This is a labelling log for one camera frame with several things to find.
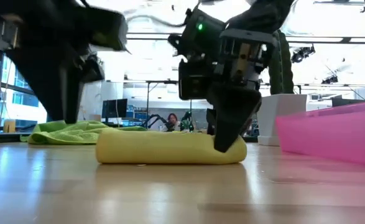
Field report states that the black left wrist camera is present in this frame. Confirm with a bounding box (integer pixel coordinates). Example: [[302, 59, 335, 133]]
[[85, 6, 129, 53]]

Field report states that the yellow box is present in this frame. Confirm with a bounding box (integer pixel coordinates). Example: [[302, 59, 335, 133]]
[[2, 120, 17, 134]]

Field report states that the bright green microfiber towel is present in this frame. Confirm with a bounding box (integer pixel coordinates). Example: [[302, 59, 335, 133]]
[[19, 119, 148, 146]]

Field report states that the black computer monitor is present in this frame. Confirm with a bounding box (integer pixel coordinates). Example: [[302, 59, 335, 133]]
[[101, 98, 129, 119], [331, 95, 365, 108]]

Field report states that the person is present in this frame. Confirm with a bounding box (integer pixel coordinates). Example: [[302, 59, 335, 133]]
[[162, 112, 182, 133]]

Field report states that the pink plastic basket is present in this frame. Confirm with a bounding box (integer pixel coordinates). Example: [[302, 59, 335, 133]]
[[275, 100, 365, 169]]

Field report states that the green cactus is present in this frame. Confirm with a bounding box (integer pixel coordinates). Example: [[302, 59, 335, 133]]
[[269, 29, 295, 96]]

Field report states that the white hexagonal planter pot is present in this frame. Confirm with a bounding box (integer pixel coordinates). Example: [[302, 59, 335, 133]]
[[256, 93, 308, 147]]

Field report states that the black metal station frame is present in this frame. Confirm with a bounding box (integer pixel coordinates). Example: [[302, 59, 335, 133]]
[[144, 80, 180, 125]]

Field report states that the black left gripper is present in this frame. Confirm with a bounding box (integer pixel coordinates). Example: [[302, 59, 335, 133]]
[[0, 0, 106, 125]]

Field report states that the yellow microfiber towel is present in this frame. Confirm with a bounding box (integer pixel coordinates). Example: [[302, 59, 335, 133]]
[[95, 129, 248, 165]]

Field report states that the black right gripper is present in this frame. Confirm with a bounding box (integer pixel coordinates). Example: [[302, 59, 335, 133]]
[[205, 29, 279, 154]]

